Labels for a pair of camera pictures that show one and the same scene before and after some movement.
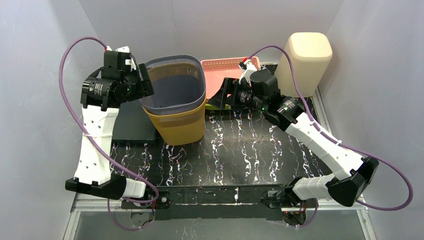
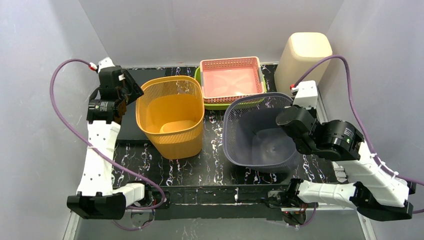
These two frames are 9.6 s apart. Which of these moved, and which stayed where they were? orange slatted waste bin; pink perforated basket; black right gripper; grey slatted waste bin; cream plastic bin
Moved: grey slatted waste bin; orange slatted waste bin; black right gripper
Stayed: pink perforated basket; cream plastic bin
